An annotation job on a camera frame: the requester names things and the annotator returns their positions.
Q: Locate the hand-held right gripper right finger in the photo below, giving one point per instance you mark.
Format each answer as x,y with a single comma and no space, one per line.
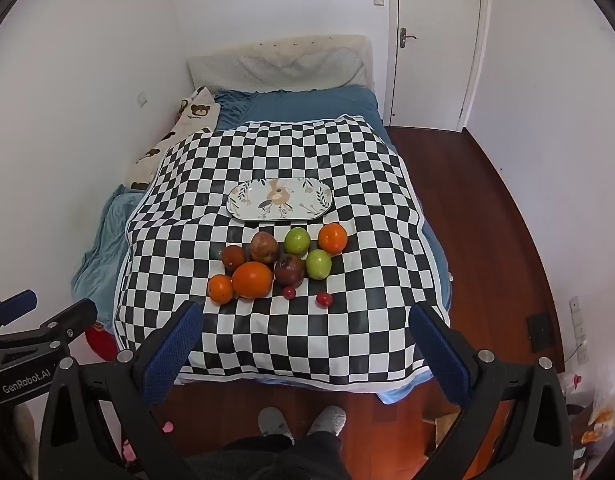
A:
440,355

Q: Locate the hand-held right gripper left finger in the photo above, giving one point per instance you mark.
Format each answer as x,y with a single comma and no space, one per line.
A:
173,347

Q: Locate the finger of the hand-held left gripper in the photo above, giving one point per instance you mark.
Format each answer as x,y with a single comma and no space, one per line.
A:
14,305
74,316

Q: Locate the small orange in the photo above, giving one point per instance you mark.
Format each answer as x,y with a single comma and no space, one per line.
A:
333,238
220,289

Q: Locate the large orange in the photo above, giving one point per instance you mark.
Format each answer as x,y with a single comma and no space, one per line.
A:
252,281

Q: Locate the brown round fruit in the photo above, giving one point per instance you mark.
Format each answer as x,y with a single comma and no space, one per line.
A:
232,257

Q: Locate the red cherry tomato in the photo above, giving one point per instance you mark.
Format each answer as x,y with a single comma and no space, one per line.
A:
324,300
289,292

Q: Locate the brown pear front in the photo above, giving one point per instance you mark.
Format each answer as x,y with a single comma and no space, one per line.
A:
264,246

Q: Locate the dark red apple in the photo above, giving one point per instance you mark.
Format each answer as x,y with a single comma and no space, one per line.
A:
289,270

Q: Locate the green apple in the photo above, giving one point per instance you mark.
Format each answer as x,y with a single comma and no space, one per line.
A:
319,264
297,241

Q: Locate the oval floral ceramic plate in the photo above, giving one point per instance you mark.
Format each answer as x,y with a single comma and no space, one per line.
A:
280,201

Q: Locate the red round object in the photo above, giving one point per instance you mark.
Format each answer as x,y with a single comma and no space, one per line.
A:
101,344

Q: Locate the light blue blanket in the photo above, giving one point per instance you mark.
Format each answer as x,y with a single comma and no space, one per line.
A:
104,255

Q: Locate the cardboard box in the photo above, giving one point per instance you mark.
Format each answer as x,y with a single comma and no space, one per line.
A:
443,432

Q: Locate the small pink object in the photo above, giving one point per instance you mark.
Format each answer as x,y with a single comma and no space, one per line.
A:
167,427

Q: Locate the black white checkered cloth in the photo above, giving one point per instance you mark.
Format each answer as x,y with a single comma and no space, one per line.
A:
337,340

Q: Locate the pink floor object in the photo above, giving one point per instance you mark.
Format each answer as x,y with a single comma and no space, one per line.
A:
130,452

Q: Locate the grey slippered feet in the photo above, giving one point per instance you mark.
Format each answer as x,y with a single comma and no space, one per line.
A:
275,422

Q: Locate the grey slipper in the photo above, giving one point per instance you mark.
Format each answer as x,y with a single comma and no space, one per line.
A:
328,419

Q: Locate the white power strip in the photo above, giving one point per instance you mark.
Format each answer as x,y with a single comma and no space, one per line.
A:
578,327

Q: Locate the person's dark trousers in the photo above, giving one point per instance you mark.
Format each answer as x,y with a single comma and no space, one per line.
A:
282,457

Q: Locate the printed plastic bags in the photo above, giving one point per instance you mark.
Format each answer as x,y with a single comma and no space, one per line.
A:
600,405

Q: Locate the bear print blanket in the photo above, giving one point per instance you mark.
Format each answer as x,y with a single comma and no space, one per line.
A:
160,147

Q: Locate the white pillow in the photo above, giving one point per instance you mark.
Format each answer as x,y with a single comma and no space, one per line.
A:
277,72

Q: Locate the white door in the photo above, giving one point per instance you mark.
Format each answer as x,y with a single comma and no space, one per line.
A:
437,45

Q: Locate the cream tufted headboard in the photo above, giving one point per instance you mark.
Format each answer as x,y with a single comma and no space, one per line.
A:
307,42

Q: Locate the black wall panel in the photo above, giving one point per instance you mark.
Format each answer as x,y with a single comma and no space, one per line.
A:
539,332

